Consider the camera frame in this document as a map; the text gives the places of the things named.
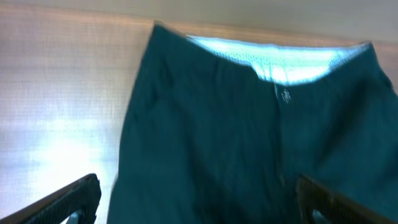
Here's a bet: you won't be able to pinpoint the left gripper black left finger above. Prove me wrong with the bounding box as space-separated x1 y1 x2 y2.
1 174 101 224

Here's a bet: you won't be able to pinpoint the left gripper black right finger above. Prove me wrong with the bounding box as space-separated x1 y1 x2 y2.
296 175 394 224

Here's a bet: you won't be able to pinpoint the black shorts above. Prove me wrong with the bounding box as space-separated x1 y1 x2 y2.
107 24 397 223

